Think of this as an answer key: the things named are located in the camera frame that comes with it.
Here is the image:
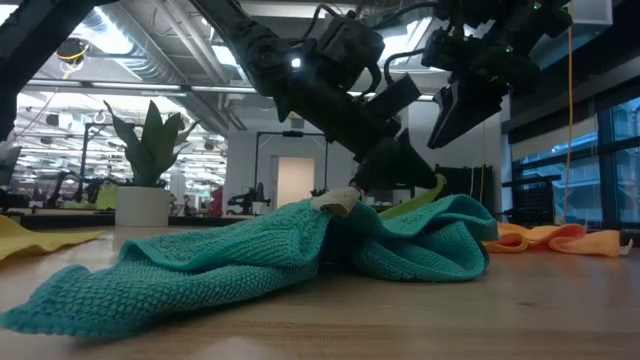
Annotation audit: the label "black wire crate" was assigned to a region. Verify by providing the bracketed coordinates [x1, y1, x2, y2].
[502, 174, 562, 226]

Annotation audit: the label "long ceiling light tube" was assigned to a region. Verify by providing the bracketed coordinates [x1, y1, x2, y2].
[24, 79, 261, 96]

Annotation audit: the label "black rig frame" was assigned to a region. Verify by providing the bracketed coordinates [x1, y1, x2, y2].
[254, 130, 330, 206]

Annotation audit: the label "black aluminium table frame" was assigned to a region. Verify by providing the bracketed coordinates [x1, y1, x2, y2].
[0, 208, 261, 232]

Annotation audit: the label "yellow microfiber towel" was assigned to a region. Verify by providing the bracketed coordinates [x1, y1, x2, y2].
[0, 214, 106, 262]

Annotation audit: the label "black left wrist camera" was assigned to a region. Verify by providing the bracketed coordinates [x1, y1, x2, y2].
[317, 13, 387, 94]

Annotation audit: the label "black round ceiling fixture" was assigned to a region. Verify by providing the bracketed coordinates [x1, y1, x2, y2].
[55, 37, 91, 66]

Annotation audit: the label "black folded panels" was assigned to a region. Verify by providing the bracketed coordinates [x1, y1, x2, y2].
[434, 163, 496, 216]

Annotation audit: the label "hanging yellow cable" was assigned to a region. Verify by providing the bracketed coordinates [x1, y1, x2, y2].
[563, 22, 575, 226]

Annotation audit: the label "orange microfiber towel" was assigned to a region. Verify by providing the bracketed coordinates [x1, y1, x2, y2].
[483, 222, 634, 259]

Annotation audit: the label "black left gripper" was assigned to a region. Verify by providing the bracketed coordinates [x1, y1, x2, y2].
[272, 69, 439, 192]

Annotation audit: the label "teal microfiber towel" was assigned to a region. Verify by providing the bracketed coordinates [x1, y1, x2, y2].
[0, 187, 500, 341]

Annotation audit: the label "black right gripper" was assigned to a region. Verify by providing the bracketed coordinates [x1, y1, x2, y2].
[421, 24, 544, 150]

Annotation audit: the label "potted plant in white pot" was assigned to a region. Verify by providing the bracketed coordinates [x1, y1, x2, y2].
[103, 99, 201, 229]

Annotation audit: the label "green microfiber towel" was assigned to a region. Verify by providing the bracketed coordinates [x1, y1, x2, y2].
[377, 173, 448, 221]

